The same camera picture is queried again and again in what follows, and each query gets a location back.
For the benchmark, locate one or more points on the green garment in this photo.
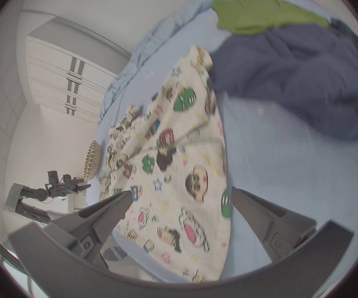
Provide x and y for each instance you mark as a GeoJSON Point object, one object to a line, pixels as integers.
{"type": "Point", "coordinates": [253, 14]}

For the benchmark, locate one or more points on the white printed pyjama top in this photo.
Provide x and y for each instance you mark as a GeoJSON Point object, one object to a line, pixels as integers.
{"type": "Point", "coordinates": [172, 166]}

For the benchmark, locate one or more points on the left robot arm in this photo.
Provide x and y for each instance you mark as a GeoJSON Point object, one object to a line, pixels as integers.
{"type": "Point", "coordinates": [17, 197]}

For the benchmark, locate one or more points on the white wardrobe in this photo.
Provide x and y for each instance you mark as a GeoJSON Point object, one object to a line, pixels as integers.
{"type": "Point", "coordinates": [48, 73]}

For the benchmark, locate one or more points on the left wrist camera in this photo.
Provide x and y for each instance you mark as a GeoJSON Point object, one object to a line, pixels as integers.
{"type": "Point", "coordinates": [66, 177]}

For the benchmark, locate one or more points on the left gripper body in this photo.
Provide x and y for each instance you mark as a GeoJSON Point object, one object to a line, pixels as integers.
{"type": "Point", "coordinates": [70, 187]}

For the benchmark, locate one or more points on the round woven basket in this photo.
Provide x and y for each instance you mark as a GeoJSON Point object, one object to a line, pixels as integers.
{"type": "Point", "coordinates": [92, 160]}

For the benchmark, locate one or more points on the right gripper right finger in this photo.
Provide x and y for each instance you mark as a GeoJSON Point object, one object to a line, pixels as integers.
{"type": "Point", "coordinates": [269, 225]}

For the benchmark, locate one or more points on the bed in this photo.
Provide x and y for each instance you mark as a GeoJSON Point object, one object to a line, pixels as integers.
{"type": "Point", "coordinates": [275, 166]}

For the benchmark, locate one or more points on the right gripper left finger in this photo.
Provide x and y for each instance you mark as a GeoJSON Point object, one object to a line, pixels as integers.
{"type": "Point", "coordinates": [98, 225]}

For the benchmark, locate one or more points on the pale blue quilt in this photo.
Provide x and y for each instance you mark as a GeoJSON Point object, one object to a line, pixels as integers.
{"type": "Point", "coordinates": [154, 42]}

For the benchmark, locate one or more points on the dark blue garment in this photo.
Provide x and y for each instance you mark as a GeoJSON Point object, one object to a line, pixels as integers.
{"type": "Point", "coordinates": [306, 73]}

